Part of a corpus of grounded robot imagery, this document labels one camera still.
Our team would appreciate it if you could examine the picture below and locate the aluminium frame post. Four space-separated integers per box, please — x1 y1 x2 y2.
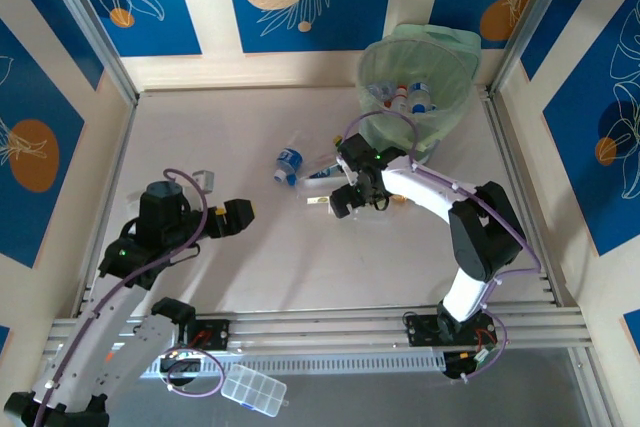
34 0 140 106
489 0 576 96

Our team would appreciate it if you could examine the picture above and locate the clear plastic box yellow label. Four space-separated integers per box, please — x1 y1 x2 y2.
297 179 361 222

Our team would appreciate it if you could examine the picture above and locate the green mesh trash bin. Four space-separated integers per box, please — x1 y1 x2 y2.
355 22 484 153

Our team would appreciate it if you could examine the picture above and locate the clear plastic organiser box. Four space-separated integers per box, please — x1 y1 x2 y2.
219 364 290 418

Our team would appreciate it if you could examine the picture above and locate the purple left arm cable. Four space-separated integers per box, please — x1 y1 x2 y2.
32 168 209 427

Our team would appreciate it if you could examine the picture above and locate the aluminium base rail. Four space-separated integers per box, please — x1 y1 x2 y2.
49 304 589 351

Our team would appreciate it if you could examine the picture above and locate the grey slotted cable duct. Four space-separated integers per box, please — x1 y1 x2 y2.
142 350 447 379

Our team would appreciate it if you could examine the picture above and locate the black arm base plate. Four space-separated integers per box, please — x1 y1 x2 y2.
192 319 232 350
403 313 496 348

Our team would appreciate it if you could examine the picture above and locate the aluminium side rail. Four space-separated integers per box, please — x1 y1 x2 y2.
74 96 139 318
482 91 566 308

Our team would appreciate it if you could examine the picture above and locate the clear bottle blue cap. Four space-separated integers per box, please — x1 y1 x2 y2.
287 162 347 188

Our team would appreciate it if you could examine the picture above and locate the blue label bottle white cap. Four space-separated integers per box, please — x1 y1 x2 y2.
272 130 312 183

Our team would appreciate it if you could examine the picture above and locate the purple looped cable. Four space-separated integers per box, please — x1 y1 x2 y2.
164 346 225 401

